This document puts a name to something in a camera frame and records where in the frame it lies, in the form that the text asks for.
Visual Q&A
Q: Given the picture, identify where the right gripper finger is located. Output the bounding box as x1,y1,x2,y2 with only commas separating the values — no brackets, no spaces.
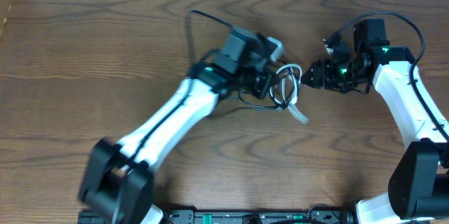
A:
302,60,320,80
302,76,320,88

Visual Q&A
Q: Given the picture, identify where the white USB cable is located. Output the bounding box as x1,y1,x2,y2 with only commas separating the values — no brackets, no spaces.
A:
269,63,309,125

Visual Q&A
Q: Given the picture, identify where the black USB cable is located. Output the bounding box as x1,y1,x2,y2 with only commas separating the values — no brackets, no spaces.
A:
237,62,302,112

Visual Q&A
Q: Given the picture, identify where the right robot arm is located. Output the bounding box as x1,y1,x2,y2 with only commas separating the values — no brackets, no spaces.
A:
302,13,448,223

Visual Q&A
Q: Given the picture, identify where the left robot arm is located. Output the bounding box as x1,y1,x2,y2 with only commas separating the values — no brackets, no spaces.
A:
79,27,284,223

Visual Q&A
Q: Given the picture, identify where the left camera cable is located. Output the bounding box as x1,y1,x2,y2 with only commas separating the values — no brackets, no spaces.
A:
115,8,234,224

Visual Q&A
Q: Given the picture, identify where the camera cable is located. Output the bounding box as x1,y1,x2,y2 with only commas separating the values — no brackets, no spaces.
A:
328,11,449,140
115,8,234,224

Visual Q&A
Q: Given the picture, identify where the right camera cable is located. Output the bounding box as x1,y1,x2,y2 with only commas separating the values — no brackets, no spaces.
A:
328,11,449,140

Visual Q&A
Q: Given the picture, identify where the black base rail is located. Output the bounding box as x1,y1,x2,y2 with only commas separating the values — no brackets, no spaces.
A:
76,208,358,224

